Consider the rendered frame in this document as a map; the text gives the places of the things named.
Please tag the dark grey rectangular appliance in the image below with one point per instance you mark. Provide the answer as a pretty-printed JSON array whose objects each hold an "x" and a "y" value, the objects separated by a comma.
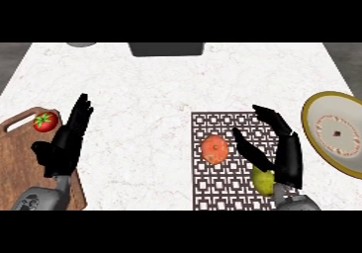
[{"x": 168, "y": 48}]

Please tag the yellow-green pear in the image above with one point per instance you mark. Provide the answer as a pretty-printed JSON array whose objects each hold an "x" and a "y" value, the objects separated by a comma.
[{"x": 264, "y": 183}]

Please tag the red tomato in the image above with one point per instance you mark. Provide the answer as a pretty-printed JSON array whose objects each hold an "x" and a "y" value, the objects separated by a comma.
[{"x": 45, "y": 121}]

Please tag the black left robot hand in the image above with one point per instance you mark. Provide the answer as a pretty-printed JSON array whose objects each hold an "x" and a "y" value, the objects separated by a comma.
[{"x": 67, "y": 141}]

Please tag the brown patterned placemat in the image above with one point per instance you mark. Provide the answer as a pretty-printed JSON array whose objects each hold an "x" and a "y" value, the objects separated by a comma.
[{"x": 222, "y": 184}]

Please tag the orange squash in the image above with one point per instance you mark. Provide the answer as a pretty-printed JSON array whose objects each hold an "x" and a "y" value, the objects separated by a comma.
[{"x": 215, "y": 149}]

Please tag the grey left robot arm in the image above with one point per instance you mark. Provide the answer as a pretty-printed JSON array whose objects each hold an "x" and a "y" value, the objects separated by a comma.
[{"x": 45, "y": 195}]

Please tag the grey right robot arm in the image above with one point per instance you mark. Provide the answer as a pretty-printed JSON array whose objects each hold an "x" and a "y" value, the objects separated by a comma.
[{"x": 293, "y": 200}]

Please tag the grey round object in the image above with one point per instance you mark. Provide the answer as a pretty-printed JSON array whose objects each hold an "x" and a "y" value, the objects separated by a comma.
[{"x": 82, "y": 44}]

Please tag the white bowl with gold rim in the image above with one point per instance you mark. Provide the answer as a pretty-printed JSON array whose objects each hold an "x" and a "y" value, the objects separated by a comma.
[{"x": 338, "y": 133}]

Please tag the brown wooden cutting board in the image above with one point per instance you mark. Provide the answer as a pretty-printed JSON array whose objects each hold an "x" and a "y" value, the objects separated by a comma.
[{"x": 24, "y": 164}]

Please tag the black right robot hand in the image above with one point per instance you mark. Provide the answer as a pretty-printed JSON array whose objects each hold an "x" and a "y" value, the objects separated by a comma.
[{"x": 286, "y": 154}]

